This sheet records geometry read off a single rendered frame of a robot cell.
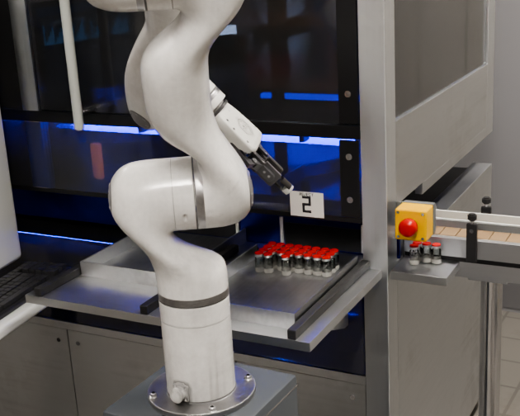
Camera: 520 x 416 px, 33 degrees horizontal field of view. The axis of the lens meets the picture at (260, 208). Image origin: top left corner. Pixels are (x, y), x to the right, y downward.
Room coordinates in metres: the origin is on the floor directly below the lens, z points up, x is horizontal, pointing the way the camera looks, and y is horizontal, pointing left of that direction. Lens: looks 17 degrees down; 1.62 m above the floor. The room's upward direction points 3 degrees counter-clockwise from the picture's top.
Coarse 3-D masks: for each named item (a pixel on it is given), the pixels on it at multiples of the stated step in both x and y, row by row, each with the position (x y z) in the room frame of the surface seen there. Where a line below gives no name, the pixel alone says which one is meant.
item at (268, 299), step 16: (240, 256) 1.93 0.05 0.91; (240, 272) 1.91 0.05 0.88; (256, 272) 1.90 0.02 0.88; (272, 272) 1.90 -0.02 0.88; (336, 272) 1.87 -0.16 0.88; (240, 288) 1.81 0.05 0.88; (256, 288) 1.81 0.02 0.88; (272, 288) 1.80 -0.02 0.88; (288, 288) 1.80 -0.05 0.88; (304, 288) 1.79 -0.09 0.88; (320, 288) 1.71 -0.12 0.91; (240, 304) 1.73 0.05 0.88; (256, 304) 1.72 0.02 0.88; (272, 304) 1.72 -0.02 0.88; (288, 304) 1.71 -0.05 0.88; (304, 304) 1.63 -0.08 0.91; (240, 320) 1.64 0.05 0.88; (256, 320) 1.63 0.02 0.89; (272, 320) 1.61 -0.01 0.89; (288, 320) 1.59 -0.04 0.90
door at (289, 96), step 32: (256, 0) 2.02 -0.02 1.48; (288, 0) 1.99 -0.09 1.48; (320, 0) 1.95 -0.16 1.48; (224, 32) 2.06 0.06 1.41; (256, 32) 2.03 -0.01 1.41; (288, 32) 1.99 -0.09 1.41; (320, 32) 1.95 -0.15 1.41; (224, 64) 2.07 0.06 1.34; (256, 64) 2.03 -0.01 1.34; (288, 64) 1.99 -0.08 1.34; (320, 64) 1.95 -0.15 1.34; (256, 96) 2.03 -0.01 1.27; (288, 96) 1.99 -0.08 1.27; (320, 96) 1.95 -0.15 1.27
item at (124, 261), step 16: (128, 240) 2.12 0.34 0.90; (192, 240) 2.15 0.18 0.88; (208, 240) 2.15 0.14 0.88; (224, 240) 2.14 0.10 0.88; (240, 240) 2.11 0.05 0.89; (96, 256) 2.00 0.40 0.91; (112, 256) 2.06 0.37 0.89; (128, 256) 2.06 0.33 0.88; (144, 256) 2.06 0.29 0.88; (96, 272) 1.93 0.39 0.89; (112, 272) 1.91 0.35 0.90; (128, 272) 1.89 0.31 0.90; (144, 272) 1.87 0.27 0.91
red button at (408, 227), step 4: (404, 220) 1.82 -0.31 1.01; (408, 220) 1.82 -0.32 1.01; (412, 220) 1.82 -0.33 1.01; (400, 224) 1.82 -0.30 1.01; (404, 224) 1.82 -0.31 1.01; (408, 224) 1.81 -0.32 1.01; (412, 224) 1.81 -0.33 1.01; (416, 224) 1.82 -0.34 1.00; (400, 228) 1.82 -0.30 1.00; (404, 228) 1.82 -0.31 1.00; (408, 228) 1.81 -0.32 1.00; (412, 228) 1.81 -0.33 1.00; (416, 228) 1.81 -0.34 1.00; (400, 232) 1.82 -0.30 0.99; (404, 232) 1.82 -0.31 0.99; (408, 232) 1.81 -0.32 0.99; (412, 232) 1.81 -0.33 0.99; (416, 232) 1.82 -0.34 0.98; (404, 236) 1.82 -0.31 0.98; (408, 236) 1.81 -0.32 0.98
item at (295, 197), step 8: (296, 192) 1.97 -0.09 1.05; (304, 192) 1.96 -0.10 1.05; (312, 192) 1.96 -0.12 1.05; (296, 200) 1.97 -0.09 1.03; (304, 200) 1.97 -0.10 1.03; (312, 200) 1.96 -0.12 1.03; (320, 200) 1.95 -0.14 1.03; (296, 208) 1.97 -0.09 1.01; (312, 208) 1.96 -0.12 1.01; (320, 208) 1.95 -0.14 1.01; (312, 216) 1.96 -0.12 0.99; (320, 216) 1.95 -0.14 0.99
